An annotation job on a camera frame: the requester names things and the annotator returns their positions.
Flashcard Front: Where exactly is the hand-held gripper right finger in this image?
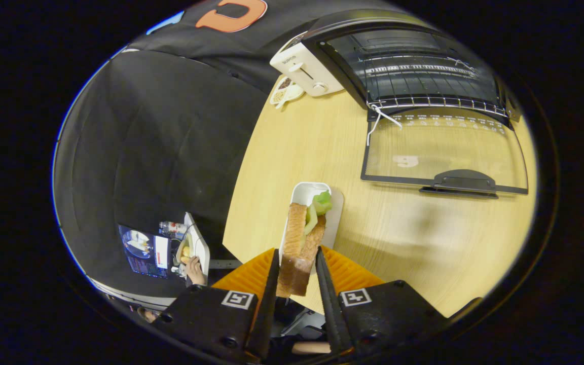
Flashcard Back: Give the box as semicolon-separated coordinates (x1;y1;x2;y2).
315;245;448;356

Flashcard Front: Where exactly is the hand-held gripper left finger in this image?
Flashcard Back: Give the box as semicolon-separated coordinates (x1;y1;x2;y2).
151;248;280;362

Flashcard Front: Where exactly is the toast sandwich with lettuce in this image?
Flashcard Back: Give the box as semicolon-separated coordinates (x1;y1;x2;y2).
276;190;333;298

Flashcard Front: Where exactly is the black toaster oven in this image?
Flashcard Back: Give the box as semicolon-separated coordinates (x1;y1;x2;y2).
302;9;530;199

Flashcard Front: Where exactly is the white pop-up toaster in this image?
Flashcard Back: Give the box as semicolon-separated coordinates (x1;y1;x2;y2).
270;31;346;98

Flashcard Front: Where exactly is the white flat board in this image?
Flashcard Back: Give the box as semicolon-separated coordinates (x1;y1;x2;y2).
185;212;211;277

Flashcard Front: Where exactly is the white rectangular tray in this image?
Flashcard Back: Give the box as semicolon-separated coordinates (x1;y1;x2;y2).
278;181;345;277

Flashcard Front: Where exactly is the small clear bottle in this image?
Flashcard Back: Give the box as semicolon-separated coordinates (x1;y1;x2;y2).
160;221;187;239

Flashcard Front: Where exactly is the black backdrop cloth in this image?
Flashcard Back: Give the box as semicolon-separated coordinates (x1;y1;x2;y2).
53;0;323;300

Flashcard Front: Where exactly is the small white seed dish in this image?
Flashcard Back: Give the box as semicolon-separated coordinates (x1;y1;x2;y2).
270;76;306;110

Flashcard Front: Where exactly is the white string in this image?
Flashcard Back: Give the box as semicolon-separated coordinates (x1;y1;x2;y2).
367;105;403;148

